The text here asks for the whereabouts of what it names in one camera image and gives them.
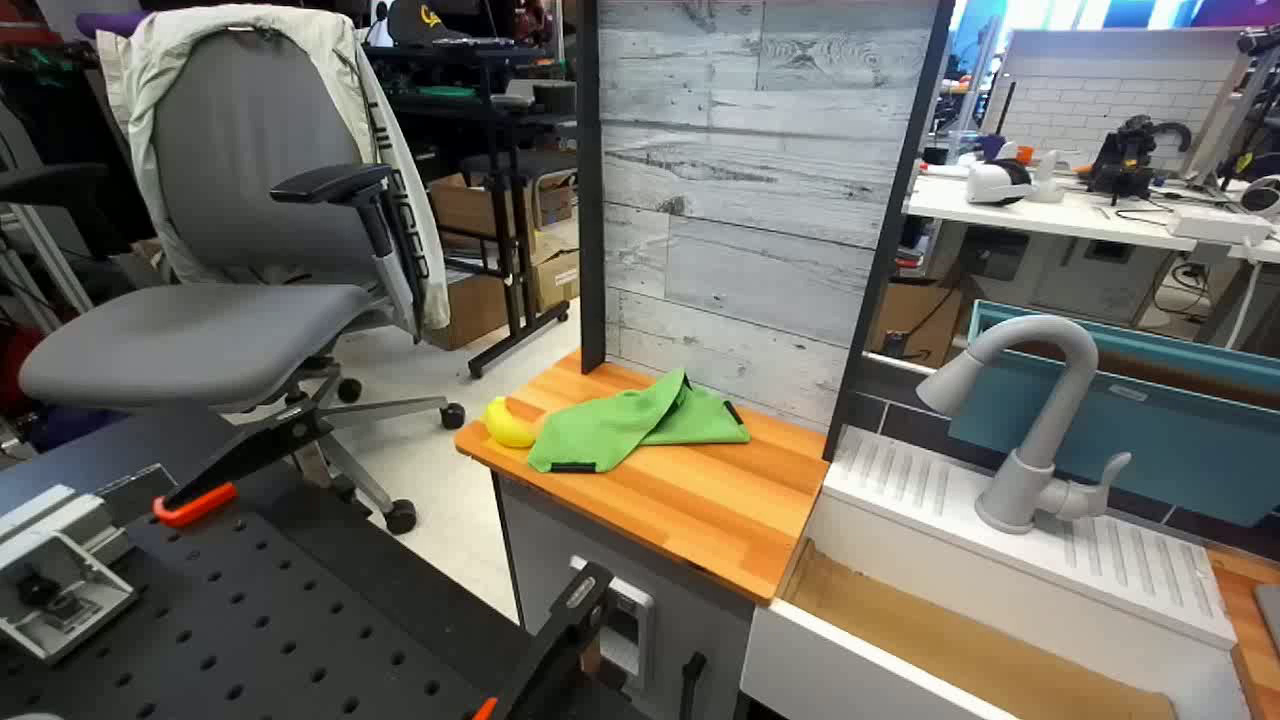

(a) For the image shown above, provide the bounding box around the grey office chair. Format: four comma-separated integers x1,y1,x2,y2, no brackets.
0,8,472,541

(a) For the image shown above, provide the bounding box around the white toy sink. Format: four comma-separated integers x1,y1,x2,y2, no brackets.
735,425,1258,720

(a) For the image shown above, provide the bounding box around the grey metal bracket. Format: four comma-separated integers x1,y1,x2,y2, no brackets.
0,528,144,667

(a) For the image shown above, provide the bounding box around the teal storage bin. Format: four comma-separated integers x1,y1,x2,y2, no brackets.
950,294,1280,530

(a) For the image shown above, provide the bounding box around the short black frame post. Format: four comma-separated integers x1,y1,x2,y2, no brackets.
571,0,612,374

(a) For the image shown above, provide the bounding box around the beige jacket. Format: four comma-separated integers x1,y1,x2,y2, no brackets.
92,0,457,337

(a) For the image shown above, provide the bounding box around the black clamp on cabinet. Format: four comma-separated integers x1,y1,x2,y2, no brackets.
469,554,622,720

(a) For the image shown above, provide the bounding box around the black device on table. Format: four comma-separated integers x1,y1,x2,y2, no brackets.
1080,112,1199,202

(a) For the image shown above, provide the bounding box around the cardboard box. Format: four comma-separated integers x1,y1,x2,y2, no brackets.
425,167,583,354

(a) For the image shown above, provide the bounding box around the black metal stand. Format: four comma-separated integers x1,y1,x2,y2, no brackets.
369,30,583,383

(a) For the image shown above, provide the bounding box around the white device on table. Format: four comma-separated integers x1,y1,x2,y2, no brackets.
966,150,1068,206

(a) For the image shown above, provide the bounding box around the grey wood-look backdrop panel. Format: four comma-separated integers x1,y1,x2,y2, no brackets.
598,0,944,436

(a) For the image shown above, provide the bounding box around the grey toy faucet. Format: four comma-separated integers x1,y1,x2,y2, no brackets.
912,310,1135,541

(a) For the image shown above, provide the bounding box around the black perforated board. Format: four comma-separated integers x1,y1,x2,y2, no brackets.
0,498,541,720

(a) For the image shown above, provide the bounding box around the white brick pattern panel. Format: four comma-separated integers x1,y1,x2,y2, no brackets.
998,29,1252,170

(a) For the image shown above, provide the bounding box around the green cloth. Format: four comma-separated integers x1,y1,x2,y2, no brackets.
523,369,757,480

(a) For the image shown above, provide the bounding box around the black clamp with orange handle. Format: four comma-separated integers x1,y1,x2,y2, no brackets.
147,395,353,530

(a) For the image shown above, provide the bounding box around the long black frame post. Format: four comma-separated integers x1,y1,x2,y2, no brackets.
819,0,960,463

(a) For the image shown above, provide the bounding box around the white background table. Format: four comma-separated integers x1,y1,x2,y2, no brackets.
899,165,1280,350

